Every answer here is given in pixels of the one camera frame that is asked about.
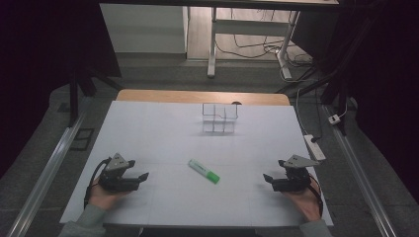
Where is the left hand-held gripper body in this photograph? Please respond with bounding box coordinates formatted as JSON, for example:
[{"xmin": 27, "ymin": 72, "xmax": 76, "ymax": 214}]
[{"xmin": 98, "ymin": 152, "xmax": 139, "ymax": 194}]

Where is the white desk frame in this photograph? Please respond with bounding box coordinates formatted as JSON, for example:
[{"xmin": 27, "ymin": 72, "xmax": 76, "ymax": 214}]
[{"xmin": 207, "ymin": 6, "xmax": 301, "ymax": 81}]

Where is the green highlighter pen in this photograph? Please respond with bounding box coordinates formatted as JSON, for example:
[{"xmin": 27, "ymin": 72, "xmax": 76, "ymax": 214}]
[{"xmin": 188, "ymin": 158, "xmax": 221, "ymax": 185}]

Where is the white table cover sheet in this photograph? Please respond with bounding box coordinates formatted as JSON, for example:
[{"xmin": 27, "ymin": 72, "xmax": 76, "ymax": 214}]
[{"xmin": 59, "ymin": 100, "xmax": 334, "ymax": 229}]

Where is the person's left hand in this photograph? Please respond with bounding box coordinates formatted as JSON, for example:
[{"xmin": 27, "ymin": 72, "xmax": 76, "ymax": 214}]
[{"xmin": 87, "ymin": 178, "xmax": 133, "ymax": 211}]

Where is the person's right hand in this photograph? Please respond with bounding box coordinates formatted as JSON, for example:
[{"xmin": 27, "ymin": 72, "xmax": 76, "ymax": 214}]
[{"xmin": 283, "ymin": 180, "xmax": 323, "ymax": 222}]

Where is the white power strip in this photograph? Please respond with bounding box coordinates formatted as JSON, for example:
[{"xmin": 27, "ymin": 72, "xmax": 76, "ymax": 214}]
[{"xmin": 302, "ymin": 133, "xmax": 327, "ymax": 162}]

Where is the white cabinet panel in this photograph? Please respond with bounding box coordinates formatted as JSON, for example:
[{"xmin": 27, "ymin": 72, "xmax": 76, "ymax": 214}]
[{"xmin": 99, "ymin": 3, "xmax": 190, "ymax": 55}]

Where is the clear acrylic organizer box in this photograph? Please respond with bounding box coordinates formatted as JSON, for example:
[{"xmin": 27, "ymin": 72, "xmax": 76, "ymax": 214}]
[{"xmin": 201, "ymin": 102, "xmax": 240, "ymax": 134}]

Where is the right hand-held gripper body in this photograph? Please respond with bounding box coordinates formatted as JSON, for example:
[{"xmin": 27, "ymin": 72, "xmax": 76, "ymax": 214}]
[{"xmin": 272, "ymin": 154, "xmax": 321, "ymax": 194}]

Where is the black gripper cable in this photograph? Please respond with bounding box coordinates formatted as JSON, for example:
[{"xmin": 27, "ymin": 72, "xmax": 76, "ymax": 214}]
[
  {"xmin": 307, "ymin": 175, "xmax": 325, "ymax": 219},
  {"xmin": 83, "ymin": 157, "xmax": 113, "ymax": 209}
]

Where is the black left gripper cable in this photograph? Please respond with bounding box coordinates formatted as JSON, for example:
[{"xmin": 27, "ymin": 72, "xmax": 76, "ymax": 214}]
[{"xmin": 83, "ymin": 157, "xmax": 113, "ymax": 209}]

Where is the aluminium floor rail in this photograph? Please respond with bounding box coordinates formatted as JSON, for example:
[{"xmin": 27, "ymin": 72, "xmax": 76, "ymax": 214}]
[
  {"xmin": 323, "ymin": 104, "xmax": 400, "ymax": 237},
  {"xmin": 5, "ymin": 98, "xmax": 91, "ymax": 237}
]

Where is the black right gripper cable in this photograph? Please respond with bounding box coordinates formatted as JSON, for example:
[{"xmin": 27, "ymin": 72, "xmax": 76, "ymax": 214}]
[{"xmin": 307, "ymin": 175, "xmax": 325, "ymax": 219}]

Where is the floor cable bundle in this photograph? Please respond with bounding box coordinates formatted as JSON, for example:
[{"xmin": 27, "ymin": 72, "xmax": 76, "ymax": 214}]
[{"xmin": 214, "ymin": 8, "xmax": 314, "ymax": 67}]

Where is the black curtain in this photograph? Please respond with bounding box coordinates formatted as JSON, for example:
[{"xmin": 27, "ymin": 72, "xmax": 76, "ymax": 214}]
[
  {"xmin": 291, "ymin": 0, "xmax": 419, "ymax": 203},
  {"xmin": 0, "ymin": 0, "xmax": 123, "ymax": 181}
]

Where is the white power strip cable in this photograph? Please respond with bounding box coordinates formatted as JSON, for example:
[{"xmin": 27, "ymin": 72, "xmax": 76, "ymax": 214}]
[{"xmin": 294, "ymin": 86, "xmax": 308, "ymax": 136}]

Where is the black metal stand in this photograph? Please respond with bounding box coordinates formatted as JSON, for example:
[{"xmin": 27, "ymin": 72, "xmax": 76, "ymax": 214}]
[
  {"xmin": 276, "ymin": 19, "xmax": 370, "ymax": 136},
  {"xmin": 66, "ymin": 63, "xmax": 126, "ymax": 128}
]

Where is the black square floor frame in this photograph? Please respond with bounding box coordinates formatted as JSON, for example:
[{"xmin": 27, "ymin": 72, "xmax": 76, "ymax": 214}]
[{"xmin": 69, "ymin": 127, "xmax": 96, "ymax": 152}]

